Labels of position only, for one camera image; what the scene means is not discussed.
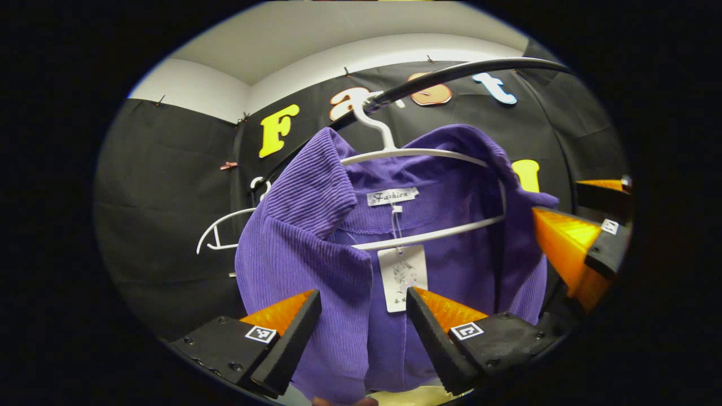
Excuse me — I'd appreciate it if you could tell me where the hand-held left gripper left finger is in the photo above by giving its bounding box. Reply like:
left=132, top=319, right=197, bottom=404
left=169, top=289, right=323, bottom=399

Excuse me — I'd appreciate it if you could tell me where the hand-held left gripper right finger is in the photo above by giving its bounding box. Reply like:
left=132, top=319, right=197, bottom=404
left=406, top=286, right=560, bottom=396

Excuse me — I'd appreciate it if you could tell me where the purple corduroy jacket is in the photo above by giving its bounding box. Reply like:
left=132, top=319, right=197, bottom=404
left=235, top=124, right=560, bottom=404

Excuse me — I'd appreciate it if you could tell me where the white clothes hanger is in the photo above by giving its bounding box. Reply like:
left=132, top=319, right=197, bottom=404
left=196, top=176, right=271, bottom=254
left=340, top=93, right=508, bottom=252

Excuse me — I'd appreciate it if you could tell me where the black clothes rail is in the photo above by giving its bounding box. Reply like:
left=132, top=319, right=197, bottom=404
left=248, top=56, right=571, bottom=190

